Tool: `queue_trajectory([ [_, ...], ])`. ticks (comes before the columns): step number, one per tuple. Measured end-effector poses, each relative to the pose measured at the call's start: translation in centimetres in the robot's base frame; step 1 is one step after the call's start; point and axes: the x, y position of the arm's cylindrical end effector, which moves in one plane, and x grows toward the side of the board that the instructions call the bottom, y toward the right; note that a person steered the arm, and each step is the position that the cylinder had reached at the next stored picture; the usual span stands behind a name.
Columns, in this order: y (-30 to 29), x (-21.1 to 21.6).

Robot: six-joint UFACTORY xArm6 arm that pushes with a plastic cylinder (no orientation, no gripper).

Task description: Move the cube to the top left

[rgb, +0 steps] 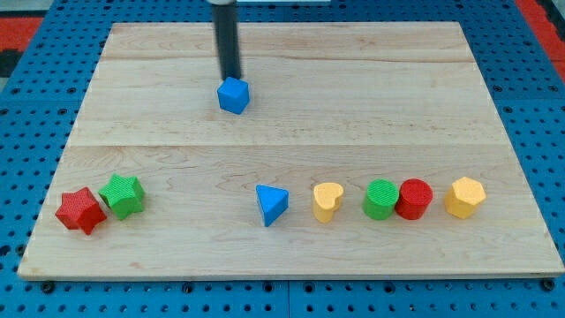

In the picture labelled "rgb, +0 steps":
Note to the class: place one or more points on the blue triangle block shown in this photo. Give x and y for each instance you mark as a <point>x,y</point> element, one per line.
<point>272,202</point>

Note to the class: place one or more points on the red cylinder block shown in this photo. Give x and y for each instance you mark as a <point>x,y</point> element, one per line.
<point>415,195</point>

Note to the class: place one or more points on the yellow hexagon block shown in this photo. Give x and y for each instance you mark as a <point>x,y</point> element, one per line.
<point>464,197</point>

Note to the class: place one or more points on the red star block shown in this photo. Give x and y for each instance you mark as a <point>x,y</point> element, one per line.
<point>80,211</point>

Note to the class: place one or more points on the wooden board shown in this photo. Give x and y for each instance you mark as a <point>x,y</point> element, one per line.
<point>346,103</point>

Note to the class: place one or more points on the blue cube block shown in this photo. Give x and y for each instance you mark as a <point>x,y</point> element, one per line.
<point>233,95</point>

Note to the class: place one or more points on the green cylinder block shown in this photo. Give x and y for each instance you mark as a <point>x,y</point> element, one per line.
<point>381,196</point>

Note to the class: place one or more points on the green star block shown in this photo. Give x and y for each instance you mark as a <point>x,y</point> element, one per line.
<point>123,196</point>

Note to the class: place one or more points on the yellow heart block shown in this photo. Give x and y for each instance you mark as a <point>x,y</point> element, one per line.
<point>327,198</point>

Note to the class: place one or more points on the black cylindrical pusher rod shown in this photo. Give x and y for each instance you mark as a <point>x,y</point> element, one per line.
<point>225,23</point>

